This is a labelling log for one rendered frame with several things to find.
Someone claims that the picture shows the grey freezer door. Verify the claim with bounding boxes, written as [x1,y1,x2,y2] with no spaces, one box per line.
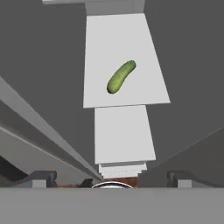
[0,76,103,187]

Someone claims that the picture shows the medium white freezer shelf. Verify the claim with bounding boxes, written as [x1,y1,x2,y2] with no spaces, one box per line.
[94,104,157,165]

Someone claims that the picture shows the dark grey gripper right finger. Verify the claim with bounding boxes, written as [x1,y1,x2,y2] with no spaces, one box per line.
[166,171,221,189]

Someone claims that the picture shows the grey fridge door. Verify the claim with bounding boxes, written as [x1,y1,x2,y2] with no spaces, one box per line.
[136,126,224,188]

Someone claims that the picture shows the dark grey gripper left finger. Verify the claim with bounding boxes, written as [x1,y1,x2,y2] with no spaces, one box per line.
[3,170,58,189]

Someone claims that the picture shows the round silver rimmed object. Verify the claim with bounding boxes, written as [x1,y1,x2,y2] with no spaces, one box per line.
[91,180,135,189]

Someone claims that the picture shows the grey fridge freezer cabinet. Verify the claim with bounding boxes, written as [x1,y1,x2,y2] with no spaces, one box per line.
[0,0,224,176]

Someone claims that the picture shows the large white freezer shelf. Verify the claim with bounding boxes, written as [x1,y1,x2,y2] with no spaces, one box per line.
[82,12,172,109]

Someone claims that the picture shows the green cucumber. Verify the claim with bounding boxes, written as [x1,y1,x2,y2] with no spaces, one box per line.
[106,59,137,95]

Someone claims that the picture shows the small white freezer shelf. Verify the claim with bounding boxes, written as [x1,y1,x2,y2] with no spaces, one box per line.
[97,161,148,179]

